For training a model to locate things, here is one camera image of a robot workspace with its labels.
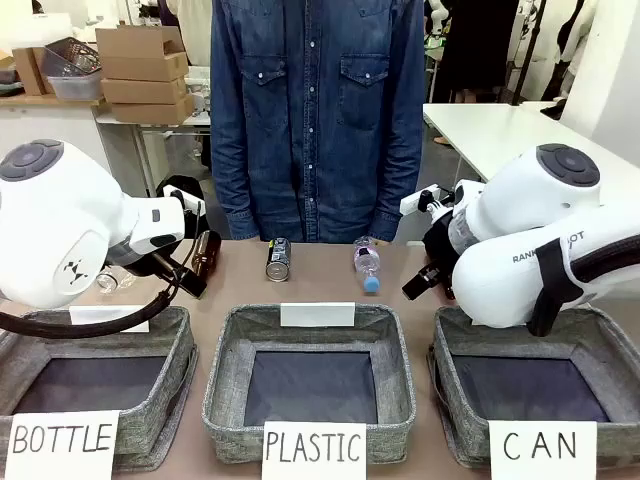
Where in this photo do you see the blank white card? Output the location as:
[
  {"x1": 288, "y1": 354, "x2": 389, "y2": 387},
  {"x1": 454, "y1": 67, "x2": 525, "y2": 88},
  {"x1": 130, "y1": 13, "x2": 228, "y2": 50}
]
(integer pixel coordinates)
[
  {"x1": 68, "y1": 304, "x2": 151, "y2": 334},
  {"x1": 279, "y1": 301, "x2": 357, "y2": 329}
]

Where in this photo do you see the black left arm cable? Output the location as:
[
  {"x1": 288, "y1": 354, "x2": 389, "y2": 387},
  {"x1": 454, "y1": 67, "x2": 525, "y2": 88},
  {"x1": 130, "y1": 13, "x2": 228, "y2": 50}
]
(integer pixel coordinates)
[{"x1": 0, "y1": 202, "x2": 207, "y2": 341}]

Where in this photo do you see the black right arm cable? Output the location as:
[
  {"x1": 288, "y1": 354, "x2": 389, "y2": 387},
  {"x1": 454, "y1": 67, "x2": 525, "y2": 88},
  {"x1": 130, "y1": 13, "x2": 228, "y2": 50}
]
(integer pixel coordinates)
[{"x1": 526, "y1": 234, "x2": 640, "y2": 338}]

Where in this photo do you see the brown glass bottle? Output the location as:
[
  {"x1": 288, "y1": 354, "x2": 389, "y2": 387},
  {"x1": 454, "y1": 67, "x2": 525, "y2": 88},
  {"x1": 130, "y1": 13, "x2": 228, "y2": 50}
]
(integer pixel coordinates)
[{"x1": 192, "y1": 229, "x2": 223, "y2": 281}]

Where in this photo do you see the person left forearm denim sleeve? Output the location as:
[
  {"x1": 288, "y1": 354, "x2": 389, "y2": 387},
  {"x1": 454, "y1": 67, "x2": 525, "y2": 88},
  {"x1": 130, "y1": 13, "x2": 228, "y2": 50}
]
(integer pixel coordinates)
[{"x1": 372, "y1": 144, "x2": 425, "y2": 245}]

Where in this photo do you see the grey fabric basket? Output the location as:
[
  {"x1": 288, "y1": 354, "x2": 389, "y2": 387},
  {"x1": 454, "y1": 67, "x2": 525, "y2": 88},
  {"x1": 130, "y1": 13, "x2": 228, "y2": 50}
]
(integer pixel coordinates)
[
  {"x1": 427, "y1": 304, "x2": 640, "y2": 471},
  {"x1": 201, "y1": 303, "x2": 417, "y2": 464},
  {"x1": 0, "y1": 305, "x2": 200, "y2": 471}
]

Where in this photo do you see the black backpack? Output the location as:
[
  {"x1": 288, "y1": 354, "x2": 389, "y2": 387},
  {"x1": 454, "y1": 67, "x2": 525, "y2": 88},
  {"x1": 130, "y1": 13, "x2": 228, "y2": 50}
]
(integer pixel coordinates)
[{"x1": 155, "y1": 174, "x2": 206, "y2": 202}]

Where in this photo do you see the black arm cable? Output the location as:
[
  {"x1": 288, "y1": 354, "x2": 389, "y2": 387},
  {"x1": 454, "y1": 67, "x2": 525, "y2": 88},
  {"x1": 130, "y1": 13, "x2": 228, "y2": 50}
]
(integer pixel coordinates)
[
  {"x1": 0, "y1": 202, "x2": 207, "y2": 341},
  {"x1": 526, "y1": 234, "x2": 640, "y2": 338}
]

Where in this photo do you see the small plastic water bottle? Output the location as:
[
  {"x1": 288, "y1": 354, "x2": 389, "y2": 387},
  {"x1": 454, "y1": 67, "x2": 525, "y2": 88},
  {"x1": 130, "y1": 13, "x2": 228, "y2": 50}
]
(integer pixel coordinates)
[{"x1": 352, "y1": 236, "x2": 383, "y2": 295}]

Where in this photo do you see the black drink can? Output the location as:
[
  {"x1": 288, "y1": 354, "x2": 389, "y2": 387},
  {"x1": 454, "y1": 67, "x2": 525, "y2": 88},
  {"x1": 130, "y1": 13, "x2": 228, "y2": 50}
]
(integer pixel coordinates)
[{"x1": 264, "y1": 237, "x2": 293, "y2": 284}]

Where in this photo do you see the paper label reading CAN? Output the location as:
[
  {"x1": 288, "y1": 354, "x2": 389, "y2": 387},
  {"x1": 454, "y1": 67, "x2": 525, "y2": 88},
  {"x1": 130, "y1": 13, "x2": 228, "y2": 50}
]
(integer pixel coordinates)
[{"x1": 488, "y1": 419, "x2": 599, "y2": 480}]

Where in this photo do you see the paper label reading BOTTLE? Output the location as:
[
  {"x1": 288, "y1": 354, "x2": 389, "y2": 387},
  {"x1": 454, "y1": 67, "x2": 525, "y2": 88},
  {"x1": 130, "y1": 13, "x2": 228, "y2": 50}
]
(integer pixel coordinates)
[{"x1": 5, "y1": 409, "x2": 121, "y2": 480}]

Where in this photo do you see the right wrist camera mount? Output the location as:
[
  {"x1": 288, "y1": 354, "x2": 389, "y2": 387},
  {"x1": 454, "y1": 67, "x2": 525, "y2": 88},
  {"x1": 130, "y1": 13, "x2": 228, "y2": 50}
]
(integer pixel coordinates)
[{"x1": 399, "y1": 184, "x2": 457, "y2": 218}]

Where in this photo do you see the background white robot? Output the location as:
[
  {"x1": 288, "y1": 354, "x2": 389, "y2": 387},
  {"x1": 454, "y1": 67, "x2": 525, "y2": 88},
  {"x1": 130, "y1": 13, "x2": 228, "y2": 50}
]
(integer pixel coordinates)
[{"x1": 423, "y1": 0, "x2": 452, "y2": 37}]

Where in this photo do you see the white table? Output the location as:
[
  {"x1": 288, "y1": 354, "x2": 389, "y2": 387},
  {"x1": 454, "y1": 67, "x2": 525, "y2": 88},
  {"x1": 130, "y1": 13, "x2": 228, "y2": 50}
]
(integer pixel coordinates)
[{"x1": 422, "y1": 101, "x2": 640, "y2": 185}]

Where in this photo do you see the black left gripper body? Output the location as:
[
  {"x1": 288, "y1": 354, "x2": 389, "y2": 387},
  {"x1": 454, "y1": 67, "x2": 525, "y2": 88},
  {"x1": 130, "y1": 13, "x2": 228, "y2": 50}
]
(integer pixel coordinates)
[{"x1": 142, "y1": 251, "x2": 192, "y2": 290}]

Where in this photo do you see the paper label reading PLASTIC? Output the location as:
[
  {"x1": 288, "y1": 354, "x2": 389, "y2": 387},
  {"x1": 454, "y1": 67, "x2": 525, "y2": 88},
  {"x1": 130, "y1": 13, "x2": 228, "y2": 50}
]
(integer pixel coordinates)
[{"x1": 261, "y1": 420, "x2": 368, "y2": 480}]

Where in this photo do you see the background person in black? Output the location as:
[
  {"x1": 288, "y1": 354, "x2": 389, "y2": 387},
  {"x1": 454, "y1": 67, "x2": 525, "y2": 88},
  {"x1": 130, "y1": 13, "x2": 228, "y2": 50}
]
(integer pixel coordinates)
[{"x1": 442, "y1": 0, "x2": 521, "y2": 104}]

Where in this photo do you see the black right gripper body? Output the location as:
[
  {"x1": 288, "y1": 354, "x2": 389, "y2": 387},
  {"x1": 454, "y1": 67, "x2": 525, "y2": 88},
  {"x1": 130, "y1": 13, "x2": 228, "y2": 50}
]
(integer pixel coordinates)
[{"x1": 422, "y1": 214, "x2": 459, "y2": 290}]

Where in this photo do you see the clear plastic bin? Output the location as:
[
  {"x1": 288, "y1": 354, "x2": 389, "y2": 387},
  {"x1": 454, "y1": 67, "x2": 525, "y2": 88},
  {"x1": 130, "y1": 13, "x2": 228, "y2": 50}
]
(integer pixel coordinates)
[{"x1": 47, "y1": 69, "x2": 104, "y2": 102}]

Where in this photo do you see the small cardboard box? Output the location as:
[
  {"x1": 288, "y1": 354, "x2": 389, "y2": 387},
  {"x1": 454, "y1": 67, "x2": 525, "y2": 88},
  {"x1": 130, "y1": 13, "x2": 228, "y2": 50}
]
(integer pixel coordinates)
[{"x1": 11, "y1": 46, "x2": 56, "y2": 97}]

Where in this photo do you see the person right forearm denim sleeve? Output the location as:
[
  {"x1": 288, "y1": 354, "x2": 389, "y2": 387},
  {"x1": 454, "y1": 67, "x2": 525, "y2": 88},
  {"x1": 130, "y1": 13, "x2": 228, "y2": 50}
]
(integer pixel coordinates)
[{"x1": 210, "y1": 144, "x2": 257, "y2": 242}]

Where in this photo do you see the black tripod pole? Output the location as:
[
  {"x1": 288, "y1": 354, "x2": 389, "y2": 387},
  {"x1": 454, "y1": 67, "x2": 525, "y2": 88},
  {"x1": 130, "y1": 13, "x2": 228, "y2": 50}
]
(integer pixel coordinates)
[{"x1": 511, "y1": 0, "x2": 547, "y2": 106}]

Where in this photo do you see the person torso denim shirt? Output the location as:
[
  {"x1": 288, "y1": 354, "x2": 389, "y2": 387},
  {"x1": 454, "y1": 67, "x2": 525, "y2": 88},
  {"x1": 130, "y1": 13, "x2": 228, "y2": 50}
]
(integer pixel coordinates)
[{"x1": 209, "y1": 0, "x2": 426, "y2": 245}]

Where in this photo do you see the closed cardboard box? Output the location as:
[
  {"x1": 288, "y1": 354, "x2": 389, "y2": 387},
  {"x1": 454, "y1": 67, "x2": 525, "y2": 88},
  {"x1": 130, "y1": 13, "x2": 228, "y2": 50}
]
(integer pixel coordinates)
[
  {"x1": 99, "y1": 51, "x2": 190, "y2": 83},
  {"x1": 109, "y1": 94, "x2": 196, "y2": 124},
  {"x1": 101, "y1": 77, "x2": 188, "y2": 106}
]

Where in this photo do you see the grey plastic mesh basket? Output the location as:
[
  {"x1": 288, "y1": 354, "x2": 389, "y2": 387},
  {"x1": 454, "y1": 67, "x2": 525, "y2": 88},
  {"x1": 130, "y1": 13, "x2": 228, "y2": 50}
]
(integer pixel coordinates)
[{"x1": 43, "y1": 38, "x2": 102, "y2": 77}]

